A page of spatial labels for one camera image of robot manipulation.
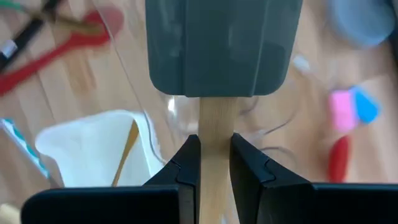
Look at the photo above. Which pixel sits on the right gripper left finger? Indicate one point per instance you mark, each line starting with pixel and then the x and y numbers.
pixel 93 207

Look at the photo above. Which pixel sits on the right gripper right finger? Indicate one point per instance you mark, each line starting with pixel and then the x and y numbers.
pixel 311 205

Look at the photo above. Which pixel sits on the thin wooden stick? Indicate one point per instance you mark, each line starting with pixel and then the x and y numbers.
pixel 126 152

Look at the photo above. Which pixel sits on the metal tweezers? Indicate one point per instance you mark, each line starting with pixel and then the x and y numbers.
pixel 21 143

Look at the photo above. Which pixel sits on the white rectangular tray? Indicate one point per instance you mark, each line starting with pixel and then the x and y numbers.
pixel 87 149

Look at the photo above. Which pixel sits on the red slotted spoon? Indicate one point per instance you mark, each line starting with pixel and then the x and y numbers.
pixel 46 59

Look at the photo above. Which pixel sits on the grey silicone spoon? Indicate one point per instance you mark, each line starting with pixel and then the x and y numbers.
pixel 360 21

